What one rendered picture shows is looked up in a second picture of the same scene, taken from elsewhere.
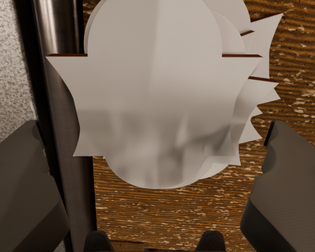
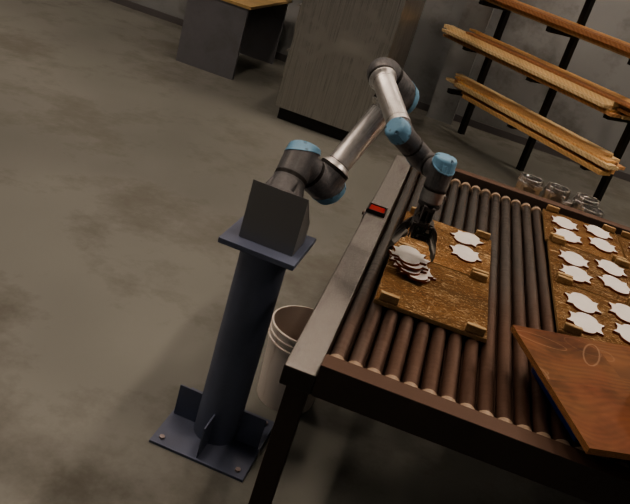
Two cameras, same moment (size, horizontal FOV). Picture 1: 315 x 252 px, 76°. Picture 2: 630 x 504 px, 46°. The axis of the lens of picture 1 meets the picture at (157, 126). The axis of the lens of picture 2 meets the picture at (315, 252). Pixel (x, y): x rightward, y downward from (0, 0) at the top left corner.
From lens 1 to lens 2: 2.48 m
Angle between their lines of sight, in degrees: 97
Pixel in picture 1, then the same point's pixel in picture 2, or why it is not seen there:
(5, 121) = (353, 267)
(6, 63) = (362, 261)
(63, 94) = (375, 268)
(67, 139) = (372, 274)
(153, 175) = (409, 260)
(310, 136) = (450, 291)
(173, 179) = (413, 262)
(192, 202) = (417, 296)
